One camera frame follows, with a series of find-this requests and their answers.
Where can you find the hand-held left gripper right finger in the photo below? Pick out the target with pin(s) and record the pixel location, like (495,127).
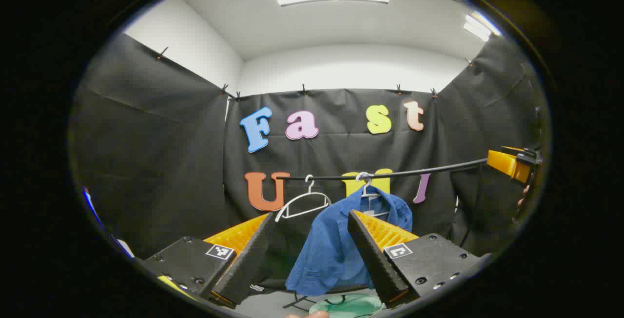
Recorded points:
(375,259)

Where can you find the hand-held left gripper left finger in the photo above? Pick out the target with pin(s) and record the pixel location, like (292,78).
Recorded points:
(246,264)

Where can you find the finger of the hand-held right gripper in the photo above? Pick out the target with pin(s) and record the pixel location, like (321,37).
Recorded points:
(507,164)

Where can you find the green laundry hamper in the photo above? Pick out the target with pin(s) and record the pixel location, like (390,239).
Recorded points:
(351,306)

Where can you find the white plastic hanger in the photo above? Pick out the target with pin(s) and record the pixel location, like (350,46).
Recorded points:
(310,192)
(364,177)

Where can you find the black clothes rack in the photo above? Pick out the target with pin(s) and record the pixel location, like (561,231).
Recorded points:
(419,170)

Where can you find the black backdrop cloth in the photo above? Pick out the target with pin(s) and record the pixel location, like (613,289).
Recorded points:
(156,162)

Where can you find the narrow ceiling light panel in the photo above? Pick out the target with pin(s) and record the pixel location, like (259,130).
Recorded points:
(480,26)

